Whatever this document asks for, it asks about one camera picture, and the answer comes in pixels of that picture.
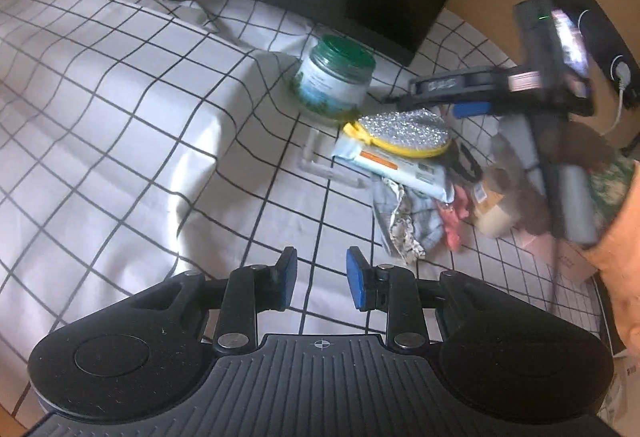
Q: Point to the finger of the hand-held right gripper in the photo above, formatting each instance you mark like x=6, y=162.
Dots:
x=472, y=109
x=450, y=84

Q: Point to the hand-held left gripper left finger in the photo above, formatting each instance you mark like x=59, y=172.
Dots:
x=287, y=278

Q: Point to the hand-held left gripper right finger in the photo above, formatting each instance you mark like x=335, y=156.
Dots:
x=356, y=278

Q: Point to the pink cardboard box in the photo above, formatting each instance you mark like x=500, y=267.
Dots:
x=570, y=262

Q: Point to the person's right forearm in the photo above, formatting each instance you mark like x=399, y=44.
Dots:
x=622, y=267

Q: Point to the black carabiner clip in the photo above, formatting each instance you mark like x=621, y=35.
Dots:
x=470, y=164

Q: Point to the black power strip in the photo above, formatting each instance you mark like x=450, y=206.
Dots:
x=595, y=22

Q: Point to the glitter yellow scrub sponge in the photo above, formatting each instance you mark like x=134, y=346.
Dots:
x=400, y=132

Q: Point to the grey patterned cloth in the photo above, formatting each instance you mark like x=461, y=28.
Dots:
x=400, y=217

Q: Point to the pink knitted cloth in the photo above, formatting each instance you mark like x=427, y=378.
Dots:
x=452, y=229

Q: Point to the white plastic clip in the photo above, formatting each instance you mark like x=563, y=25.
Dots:
x=325, y=172

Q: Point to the green lid glass jar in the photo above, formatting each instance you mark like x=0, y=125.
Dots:
x=330, y=82

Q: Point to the green patterned cloth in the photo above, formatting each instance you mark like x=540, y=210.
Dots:
x=611, y=189

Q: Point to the white checked tablecloth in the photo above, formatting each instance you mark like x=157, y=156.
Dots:
x=125, y=117

